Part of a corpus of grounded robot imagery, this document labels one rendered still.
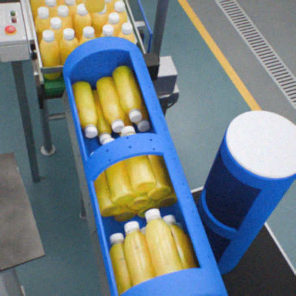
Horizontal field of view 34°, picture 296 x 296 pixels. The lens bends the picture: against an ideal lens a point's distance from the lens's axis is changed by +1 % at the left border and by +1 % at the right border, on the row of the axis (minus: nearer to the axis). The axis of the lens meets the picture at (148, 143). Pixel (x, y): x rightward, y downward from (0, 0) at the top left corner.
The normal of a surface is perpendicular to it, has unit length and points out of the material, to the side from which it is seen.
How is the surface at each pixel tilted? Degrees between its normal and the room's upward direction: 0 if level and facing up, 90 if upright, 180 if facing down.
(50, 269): 0
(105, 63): 90
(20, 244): 4
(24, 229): 4
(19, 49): 90
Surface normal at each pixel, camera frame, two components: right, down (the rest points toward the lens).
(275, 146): 0.11, -0.58
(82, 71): 0.25, 0.80
